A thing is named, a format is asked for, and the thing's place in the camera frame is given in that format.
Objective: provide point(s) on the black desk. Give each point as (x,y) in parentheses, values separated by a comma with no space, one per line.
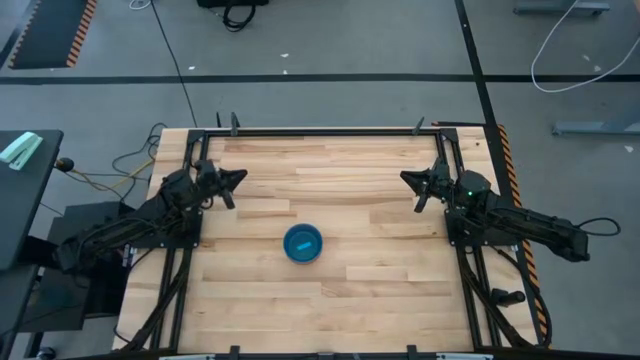
(20,210)

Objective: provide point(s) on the black hazard-striped floor mat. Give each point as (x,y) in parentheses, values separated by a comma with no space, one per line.
(47,35)

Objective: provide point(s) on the orange-black hazard strip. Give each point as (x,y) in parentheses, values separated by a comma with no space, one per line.
(515,200)

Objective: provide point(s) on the black cabinet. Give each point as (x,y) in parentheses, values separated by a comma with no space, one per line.
(60,305)

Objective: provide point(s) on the black round plug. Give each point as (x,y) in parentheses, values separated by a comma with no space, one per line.
(65,165)

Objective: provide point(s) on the grey table foot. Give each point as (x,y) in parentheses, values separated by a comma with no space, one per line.
(560,7)
(595,127)

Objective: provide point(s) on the teal plastic bowl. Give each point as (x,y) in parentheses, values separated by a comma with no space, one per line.
(295,240)

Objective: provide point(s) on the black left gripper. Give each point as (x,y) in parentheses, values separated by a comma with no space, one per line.
(206,182)

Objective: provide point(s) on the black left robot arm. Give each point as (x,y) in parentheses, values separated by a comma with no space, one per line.
(125,227)

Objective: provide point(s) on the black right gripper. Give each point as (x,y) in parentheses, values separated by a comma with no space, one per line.
(441,184)

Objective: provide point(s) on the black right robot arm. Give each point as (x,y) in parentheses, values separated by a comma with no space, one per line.
(530,225)

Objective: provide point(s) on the black floor device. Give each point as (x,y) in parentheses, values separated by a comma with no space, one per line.
(232,2)

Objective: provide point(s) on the black aluminium table frame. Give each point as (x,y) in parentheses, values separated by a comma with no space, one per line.
(320,133)

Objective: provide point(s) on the mint green stapler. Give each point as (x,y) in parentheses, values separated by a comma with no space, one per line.
(20,150)

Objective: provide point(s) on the thin black frame clamp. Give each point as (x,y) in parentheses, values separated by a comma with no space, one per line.
(218,121)

